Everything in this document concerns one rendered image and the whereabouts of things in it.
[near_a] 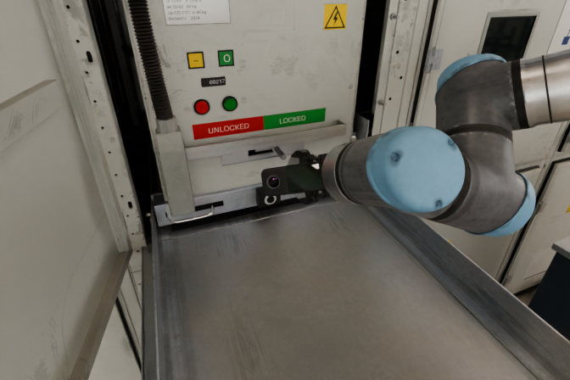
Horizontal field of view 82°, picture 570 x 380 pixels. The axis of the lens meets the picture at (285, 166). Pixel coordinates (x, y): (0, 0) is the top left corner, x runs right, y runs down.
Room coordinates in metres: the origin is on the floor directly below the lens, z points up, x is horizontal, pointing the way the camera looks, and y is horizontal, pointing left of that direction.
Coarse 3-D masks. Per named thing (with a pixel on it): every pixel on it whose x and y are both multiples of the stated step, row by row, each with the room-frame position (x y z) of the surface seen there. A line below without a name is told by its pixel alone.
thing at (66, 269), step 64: (0, 0) 0.46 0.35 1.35; (0, 64) 0.41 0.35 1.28; (64, 64) 0.55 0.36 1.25; (0, 128) 0.34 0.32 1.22; (64, 128) 0.50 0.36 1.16; (0, 192) 0.32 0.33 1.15; (64, 192) 0.44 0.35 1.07; (0, 256) 0.28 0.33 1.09; (64, 256) 0.38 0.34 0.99; (128, 256) 0.53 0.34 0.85; (0, 320) 0.24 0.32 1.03; (64, 320) 0.32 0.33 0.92
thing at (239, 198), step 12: (216, 192) 0.67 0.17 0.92; (228, 192) 0.67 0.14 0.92; (240, 192) 0.68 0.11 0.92; (252, 192) 0.69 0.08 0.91; (156, 204) 0.62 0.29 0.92; (204, 204) 0.65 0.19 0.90; (216, 204) 0.66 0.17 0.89; (228, 204) 0.67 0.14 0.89; (240, 204) 0.68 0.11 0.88; (252, 204) 0.69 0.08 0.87; (156, 216) 0.61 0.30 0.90; (180, 216) 0.63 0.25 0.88; (192, 216) 0.64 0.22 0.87
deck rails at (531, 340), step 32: (384, 224) 0.64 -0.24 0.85; (416, 224) 0.58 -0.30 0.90; (160, 256) 0.53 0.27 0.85; (416, 256) 0.53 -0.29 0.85; (448, 256) 0.49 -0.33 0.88; (160, 288) 0.44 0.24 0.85; (448, 288) 0.44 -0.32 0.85; (480, 288) 0.42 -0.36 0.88; (160, 320) 0.36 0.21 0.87; (480, 320) 0.37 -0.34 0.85; (512, 320) 0.36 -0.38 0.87; (160, 352) 0.29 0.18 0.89; (512, 352) 0.32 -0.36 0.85; (544, 352) 0.31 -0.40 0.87
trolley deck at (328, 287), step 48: (192, 240) 0.58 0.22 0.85; (240, 240) 0.58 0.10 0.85; (288, 240) 0.58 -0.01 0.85; (336, 240) 0.58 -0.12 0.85; (384, 240) 0.58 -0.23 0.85; (144, 288) 0.45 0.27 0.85; (192, 288) 0.45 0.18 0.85; (240, 288) 0.45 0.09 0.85; (288, 288) 0.45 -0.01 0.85; (336, 288) 0.45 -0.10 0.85; (384, 288) 0.45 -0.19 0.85; (432, 288) 0.45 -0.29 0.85; (144, 336) 0.35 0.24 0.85; (192, 336) 0.35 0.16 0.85; (240, 336) 0.35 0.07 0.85; (288, 336) 0.35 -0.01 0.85; (336, 336) 0.35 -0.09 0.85; (384, 336) 0.35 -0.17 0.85; (432, 336) 0.35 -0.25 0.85; (480, 336) 0.35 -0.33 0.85
